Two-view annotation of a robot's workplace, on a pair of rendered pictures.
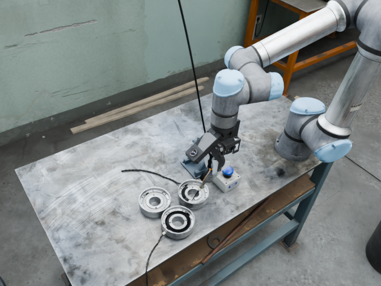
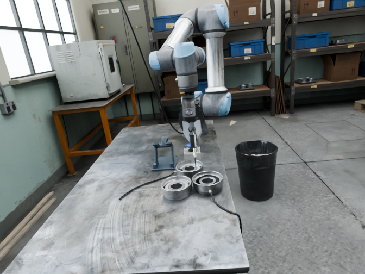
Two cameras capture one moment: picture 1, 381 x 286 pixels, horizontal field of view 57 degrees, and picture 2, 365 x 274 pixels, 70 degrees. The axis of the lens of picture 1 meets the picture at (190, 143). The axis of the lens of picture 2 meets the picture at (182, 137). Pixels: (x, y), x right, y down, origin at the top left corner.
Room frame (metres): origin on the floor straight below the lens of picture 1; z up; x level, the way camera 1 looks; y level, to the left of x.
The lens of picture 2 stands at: (0.14, 0.64, 1.28)
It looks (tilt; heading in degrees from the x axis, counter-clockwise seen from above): 19 degrees down; 314
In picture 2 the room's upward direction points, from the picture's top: 7 degrees counter-clockwise
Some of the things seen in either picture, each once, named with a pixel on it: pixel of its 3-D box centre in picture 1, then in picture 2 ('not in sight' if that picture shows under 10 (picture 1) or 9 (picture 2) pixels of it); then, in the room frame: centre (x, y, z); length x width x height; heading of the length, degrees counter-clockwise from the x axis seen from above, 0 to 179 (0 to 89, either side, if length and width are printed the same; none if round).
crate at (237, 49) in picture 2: not in sight; (245, 48); (2.36, -3.38, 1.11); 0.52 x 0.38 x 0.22; 39
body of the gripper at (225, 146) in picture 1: (222, 136); (189, 102); (0.78, -0.09, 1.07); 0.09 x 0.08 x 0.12; 127
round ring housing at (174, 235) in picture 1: (177, 222); (207, 182); (0.64, 0.02, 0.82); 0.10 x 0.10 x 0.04
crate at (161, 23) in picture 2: not in sight; (170, 24); (3.27, -2.64, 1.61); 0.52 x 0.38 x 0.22; 42
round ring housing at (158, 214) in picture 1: (155, 202); (176, 187); (0.71, 0.10, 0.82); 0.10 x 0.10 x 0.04
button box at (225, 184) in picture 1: (227, 178); (192, 154); (0.84, -0.14, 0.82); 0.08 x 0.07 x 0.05; 129
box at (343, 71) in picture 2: not in sight; (339, 66); (1.19, -4.34, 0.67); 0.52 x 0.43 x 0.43; 39
